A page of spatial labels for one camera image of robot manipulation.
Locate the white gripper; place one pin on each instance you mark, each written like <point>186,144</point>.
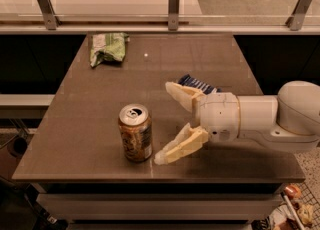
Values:
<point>219,116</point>

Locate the orange soda can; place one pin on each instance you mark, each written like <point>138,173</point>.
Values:
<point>135,127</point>

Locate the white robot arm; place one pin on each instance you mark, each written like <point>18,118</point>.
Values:
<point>288,121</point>

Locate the green jalapeno chip bag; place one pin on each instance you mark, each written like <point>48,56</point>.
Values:
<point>109,47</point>

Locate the blue snack bar wrapper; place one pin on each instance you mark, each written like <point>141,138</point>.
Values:
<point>190,81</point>

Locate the grey drawer front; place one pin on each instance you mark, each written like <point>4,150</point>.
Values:
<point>72,207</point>

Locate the dark round bin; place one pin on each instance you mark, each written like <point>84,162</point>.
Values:
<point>17,147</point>

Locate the middle metal railing bracket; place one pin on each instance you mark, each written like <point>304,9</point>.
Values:
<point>173,14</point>

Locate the metal railing bracket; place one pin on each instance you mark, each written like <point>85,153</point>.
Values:
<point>173,14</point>
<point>296,19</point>
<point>50,20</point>

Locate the right metal railing bracket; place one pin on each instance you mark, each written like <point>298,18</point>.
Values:
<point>296,19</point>

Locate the wire basket with snacks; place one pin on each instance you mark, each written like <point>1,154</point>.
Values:
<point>299,210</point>

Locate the left metal railing bracket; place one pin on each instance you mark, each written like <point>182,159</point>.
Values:
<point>50,20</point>

